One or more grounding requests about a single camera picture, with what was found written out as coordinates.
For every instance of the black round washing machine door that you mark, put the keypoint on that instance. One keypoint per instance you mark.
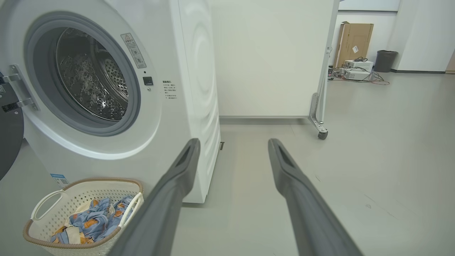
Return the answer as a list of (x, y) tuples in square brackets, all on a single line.
[(9, 135)]

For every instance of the silver metal door hinge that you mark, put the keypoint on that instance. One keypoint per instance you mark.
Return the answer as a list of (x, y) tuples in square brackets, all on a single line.
[(21, 89)]

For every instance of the white electronic device box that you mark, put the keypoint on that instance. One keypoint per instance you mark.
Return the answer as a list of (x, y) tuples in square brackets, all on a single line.
[(360, 64), (355, 75)]

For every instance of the grey warning sticker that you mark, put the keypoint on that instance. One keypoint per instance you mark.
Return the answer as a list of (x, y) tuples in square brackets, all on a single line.
[(133, 51)]

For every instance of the blue energy label sticker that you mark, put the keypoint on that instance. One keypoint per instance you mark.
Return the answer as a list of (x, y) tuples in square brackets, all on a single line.
[(59, 180)]

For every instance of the cream perforated laundry basket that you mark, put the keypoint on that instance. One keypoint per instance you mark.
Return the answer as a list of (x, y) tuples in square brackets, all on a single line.
[(81, 192)]

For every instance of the small text sticker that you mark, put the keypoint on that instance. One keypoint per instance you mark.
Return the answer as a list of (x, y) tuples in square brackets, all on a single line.
[(170, 90)]

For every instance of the white rolling partition board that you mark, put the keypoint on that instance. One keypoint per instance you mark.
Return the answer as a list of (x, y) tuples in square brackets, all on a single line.
[(270, 60)]

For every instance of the blue orange patterned clothing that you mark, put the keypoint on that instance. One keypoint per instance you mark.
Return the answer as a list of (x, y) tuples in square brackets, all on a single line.
[(92, 220)]

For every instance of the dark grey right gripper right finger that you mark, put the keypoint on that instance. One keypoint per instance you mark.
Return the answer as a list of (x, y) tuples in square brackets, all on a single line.
[(305, 209)]

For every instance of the white front-load washing machine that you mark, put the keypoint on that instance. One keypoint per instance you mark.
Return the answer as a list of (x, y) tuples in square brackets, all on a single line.
[(170, 117)]

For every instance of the dark grey trash bin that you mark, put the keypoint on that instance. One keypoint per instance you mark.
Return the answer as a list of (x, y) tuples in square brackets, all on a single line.
[(386, 61)]

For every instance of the brown cardboard box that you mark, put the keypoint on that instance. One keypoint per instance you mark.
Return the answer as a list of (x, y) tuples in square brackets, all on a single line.
[(353, 39)]

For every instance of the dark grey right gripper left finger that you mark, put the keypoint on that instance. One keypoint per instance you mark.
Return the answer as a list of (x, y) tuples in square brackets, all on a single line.
[(163, 206)]

